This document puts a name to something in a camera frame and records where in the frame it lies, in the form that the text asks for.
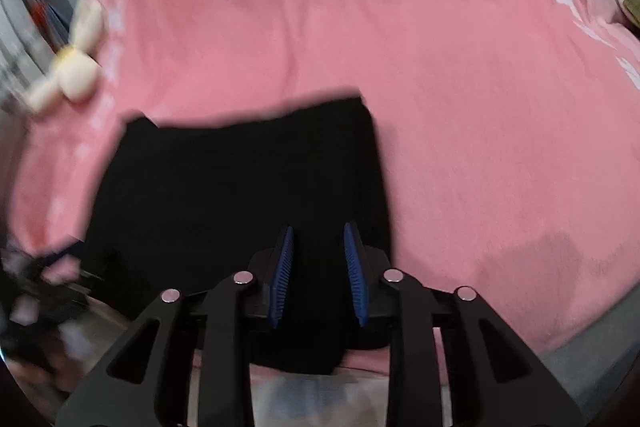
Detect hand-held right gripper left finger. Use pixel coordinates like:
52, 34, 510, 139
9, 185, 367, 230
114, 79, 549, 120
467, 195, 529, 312
55, 225, 296, 427

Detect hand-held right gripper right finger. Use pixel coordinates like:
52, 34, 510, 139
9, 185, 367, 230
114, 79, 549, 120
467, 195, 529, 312
342, 221, 587, 427

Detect black pants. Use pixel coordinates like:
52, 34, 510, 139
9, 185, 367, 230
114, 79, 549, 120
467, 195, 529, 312
80, 86, 396, 375

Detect person's pale printed clothing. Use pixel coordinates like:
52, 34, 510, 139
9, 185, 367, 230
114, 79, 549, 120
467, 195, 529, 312
247, 369, 393, 427

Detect pink bow-print blanket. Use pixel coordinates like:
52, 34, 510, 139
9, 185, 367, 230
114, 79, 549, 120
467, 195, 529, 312
10, 0, 640, 380

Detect cream bunny plush toy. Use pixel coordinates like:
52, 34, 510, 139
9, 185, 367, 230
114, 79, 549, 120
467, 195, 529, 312
25, 0, 108, 114

